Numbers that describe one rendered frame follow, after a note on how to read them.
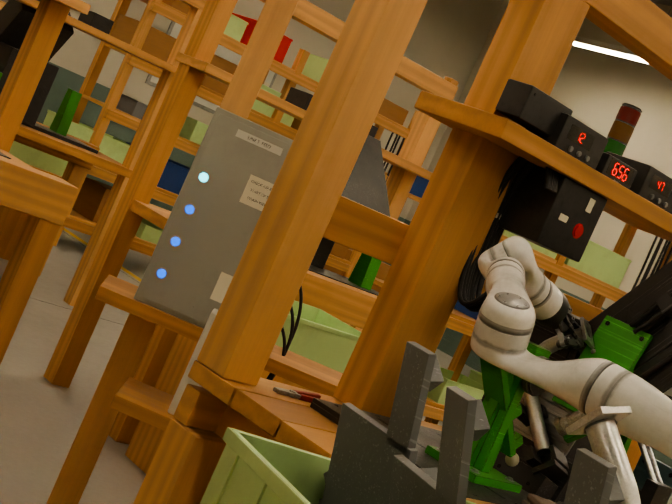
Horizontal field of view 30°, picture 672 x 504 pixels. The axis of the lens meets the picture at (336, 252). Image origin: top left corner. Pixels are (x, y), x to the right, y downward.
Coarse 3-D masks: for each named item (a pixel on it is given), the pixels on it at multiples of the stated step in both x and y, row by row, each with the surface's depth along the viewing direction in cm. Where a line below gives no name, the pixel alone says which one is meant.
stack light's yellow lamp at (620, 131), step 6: (612, 126) 290; (618, 126) 289; (624, 126) 288; (630, 126) 288; (612, 132) 289; (618, 132) 288; (624, 132) 288; (630, 132) 289; (612, 138) 289; (618, 138) 288; (624, 138) 288; (624, 144) 289
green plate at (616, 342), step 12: (600, 324) 256; (612, 324) 255; (624, 324) 253; (600, 336) 255; (612, 336) 253; (624, 336) 252; (636, 336) 250; (648, 336) 249; (588, 348) 255; (600, 348) 253; (612, 348) 252; (624, 348) 250; (636, 348) 249; (612, 360) 250; (624, 360) 249; (636, 360) 248
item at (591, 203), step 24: (528, 192) 264; (552, 192) 260; (576, 192) 263; (504, 216) 267; (528, 216) 263; (552, 216) 260; (576, 216) 265; (528, 240) 273; (552, 240) 263; (576, 240) 268
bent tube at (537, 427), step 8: (584, 320) 254; (584, 328) 253; (584, 336) 252; (592, 336) 256; (544, 344) 257; (552, 344) 256; (592, 344) 254; (552, 352) 257; (528, 400) 252; (536, 400) 252; (528, 408) 252; (536, 408) 251; (528, 416) 251; (536, 416) 250; (536, 424) 248; (544, 424) 249; (536, 432) 248; (544, 432) 247; (536, 440) 247; (544, 440) 246; (536, 448) 246; (544, 448) 245
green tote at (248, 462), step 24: (240, 432) 157; (240, 456) 152; (264, 456) 159; (288, 456) 160; (312, 456) 162; (216, 480) 155; (240, 480) 150; (264, 480) 145; (288, 480) 161; (312, 480) 163
